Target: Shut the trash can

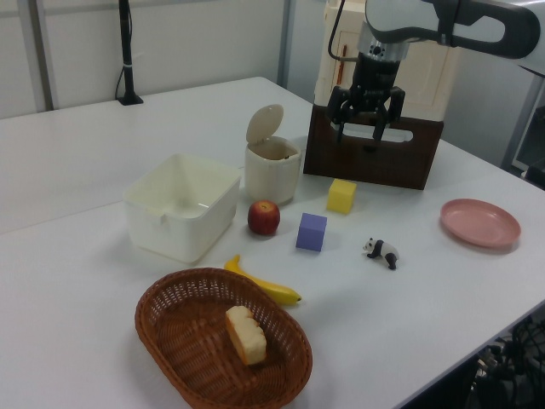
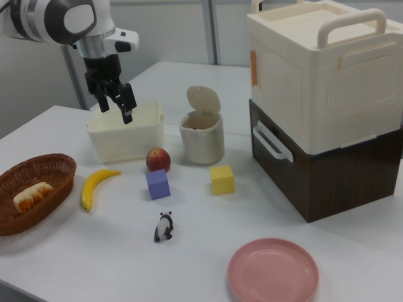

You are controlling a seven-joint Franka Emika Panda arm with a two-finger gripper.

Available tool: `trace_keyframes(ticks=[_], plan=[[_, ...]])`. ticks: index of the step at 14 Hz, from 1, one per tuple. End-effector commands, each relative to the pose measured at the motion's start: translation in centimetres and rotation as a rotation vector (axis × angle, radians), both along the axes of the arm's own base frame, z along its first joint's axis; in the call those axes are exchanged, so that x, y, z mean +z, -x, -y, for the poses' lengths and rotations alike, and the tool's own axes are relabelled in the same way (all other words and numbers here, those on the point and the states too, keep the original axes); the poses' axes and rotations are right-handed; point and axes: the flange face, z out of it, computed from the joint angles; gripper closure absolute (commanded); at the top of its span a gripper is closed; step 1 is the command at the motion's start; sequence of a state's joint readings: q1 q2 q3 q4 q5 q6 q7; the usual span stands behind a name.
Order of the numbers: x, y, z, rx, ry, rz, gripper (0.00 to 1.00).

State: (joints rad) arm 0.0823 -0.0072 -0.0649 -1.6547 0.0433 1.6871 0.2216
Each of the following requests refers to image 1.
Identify pink plate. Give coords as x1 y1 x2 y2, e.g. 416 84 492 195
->
439 198 522 251

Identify red apple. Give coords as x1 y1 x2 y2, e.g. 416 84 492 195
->
247 199 282 236

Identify black cable bundle under table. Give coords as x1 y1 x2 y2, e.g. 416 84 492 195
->
468 314 545 409

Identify bread slice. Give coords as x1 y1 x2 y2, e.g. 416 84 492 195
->
225 304 268 367

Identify dark brown wooden drawer box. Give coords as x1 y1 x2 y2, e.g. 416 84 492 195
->
302 103 445 191

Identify panda figurine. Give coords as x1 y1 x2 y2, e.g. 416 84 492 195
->
362 237 400 271

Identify orange cabinet door handle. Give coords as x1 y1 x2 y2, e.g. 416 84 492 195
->
335 42 347 85

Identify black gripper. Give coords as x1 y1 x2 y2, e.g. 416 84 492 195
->
326 50 406 145

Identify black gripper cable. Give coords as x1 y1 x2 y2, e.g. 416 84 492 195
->
326 0 361 63

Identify brown wicker basket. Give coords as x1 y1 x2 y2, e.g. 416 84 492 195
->
135 267 314 409

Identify purple foam cube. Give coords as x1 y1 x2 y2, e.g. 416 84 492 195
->
295 212 329 252

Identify white drawer handle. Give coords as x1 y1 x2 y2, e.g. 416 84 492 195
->
340 122 415 144

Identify white square plastic bin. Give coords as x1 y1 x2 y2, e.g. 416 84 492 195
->
122 153 243 264

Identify cream and brown wooden cabinet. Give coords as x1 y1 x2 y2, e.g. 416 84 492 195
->
313 0 461 123

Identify black pole stand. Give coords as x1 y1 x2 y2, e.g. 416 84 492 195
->
115 0 145 107

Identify yellow foam cube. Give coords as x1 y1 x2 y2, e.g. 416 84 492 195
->
325 178 358 215

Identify cream trash can with lid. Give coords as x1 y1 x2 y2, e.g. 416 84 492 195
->
244 103 302 205

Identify yellow banana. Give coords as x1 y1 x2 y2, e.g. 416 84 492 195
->
223 254 303 307

